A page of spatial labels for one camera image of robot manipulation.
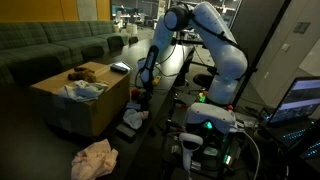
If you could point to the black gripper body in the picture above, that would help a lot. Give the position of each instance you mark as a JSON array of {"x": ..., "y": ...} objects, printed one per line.
[{"x": 146, "y": 90}]

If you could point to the red turnip plushie green leaves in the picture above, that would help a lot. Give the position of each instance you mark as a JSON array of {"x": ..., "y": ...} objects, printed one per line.
[{"x": 134, "y": 93}]

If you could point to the blue knitted cloth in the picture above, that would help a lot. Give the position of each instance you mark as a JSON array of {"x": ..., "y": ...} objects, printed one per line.
[{"x": 131, "y": 106}]

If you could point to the dark grey felt duster block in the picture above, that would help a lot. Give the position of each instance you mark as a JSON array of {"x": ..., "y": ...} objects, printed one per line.
[{"x": 119, "y": 68}]

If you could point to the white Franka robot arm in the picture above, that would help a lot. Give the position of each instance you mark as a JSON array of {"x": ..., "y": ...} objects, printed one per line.
[{"x": 226, "y": 63}]

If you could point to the white crumpled cloth pink patch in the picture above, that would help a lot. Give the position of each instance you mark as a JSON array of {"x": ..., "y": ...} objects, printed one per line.
[{"x": 133, "y": 118}]

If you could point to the large cardboard box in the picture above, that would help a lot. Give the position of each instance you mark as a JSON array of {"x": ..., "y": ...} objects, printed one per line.
[{"x": 100, "y": 103}]

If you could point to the white bluish crumpled cloth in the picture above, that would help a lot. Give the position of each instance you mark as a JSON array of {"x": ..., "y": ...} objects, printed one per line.
[{"x": 83, "y": 90}]

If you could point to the black electronics box green light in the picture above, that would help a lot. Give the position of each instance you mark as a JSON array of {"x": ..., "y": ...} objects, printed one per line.
[{"x": 213, "y": 156}]

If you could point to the flat black block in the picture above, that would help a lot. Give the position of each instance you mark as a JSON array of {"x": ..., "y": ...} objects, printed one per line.
[{"x": 126, "y": 130}]

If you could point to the small yellow green item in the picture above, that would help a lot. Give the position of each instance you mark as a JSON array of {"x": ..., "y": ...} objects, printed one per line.
[{"x": 201, "y": 97}]

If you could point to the black office stool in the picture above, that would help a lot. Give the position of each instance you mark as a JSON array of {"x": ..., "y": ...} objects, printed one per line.
[{"x": 201, "y": 81}]

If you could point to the white lamp shade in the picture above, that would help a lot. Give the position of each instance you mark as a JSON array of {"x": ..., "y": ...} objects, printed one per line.
[{"x": 131, "y": 29}]

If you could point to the brown plush toy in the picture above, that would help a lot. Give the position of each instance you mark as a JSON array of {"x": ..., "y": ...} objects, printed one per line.
[{"x": 81, "y": 75}]

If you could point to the white VR headset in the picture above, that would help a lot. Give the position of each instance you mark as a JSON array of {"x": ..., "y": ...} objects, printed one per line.
[{"x": 210, "y": 115}]

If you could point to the white VR controller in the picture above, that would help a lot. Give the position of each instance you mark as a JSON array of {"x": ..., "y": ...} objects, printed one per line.
[{"x": 188, "y": 146}]

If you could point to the green plaid sofa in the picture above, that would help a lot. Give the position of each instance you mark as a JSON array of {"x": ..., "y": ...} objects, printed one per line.
[{"x": 33, "y": 43}]

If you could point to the open laptop bright screen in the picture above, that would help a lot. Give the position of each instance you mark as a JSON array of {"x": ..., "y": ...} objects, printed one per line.
[{"x": 300, "y": 100}]

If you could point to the white wall switch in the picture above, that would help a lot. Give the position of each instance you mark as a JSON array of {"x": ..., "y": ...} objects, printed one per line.
[{"x": 285, "y": 47}]

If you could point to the grey wall sign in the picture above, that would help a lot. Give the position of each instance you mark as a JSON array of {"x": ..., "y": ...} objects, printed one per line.
[{"x": 301, "y": 27}]

